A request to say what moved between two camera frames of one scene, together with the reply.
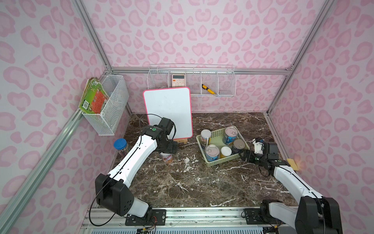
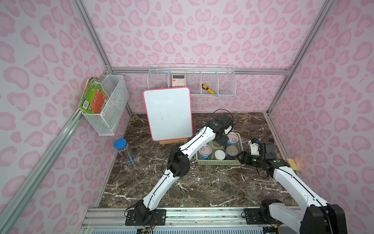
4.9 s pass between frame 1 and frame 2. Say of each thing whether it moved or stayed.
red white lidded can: moved
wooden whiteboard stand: stayed
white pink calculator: stayed
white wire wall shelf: stayed
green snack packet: stayed
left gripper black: moved
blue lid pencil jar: stayed
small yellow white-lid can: moved
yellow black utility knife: stayed
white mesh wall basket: stayed
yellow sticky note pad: stayed
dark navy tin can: moved
